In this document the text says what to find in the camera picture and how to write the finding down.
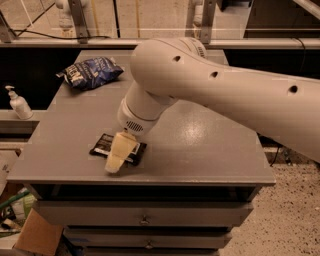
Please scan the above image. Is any grey drawer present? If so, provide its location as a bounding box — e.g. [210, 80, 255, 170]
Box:
[33, 201, 253, 227]
[64, 228, 232, 249]

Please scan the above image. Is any metal railing frame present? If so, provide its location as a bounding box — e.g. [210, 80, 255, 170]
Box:
[0, 0, 320, 49]

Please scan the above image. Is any dark chocolate rxbar wrapper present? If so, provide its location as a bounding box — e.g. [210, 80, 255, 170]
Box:
[89, 133, 147, 166]

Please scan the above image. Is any top grey drawer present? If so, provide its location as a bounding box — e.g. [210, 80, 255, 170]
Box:
[33, 201, 253, 227]

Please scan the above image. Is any white pump dispenser bottle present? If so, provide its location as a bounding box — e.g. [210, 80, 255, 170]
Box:
[5, 85, 33, 120]

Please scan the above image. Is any black cable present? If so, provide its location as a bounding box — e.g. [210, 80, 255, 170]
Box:
[13, 29, 113, 41]

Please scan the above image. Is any brown cardboard box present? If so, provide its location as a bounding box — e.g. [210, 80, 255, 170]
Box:
[14, 209, 63, 256]

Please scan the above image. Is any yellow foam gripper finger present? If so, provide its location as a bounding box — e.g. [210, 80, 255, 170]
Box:
[105, 131, 138, 173]

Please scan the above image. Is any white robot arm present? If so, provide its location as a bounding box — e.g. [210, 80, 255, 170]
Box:
[105, 38, 320, 173]

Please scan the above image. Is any grey drawer cabinet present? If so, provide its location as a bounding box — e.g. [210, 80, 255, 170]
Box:
[6, 49, 277, 256]

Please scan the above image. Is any middle grey drawer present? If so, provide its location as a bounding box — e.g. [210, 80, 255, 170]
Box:
[64, 228, 232, 249]

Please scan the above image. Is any blue chip bag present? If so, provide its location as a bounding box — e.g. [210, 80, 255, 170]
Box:
[56, 57, 124, 91]

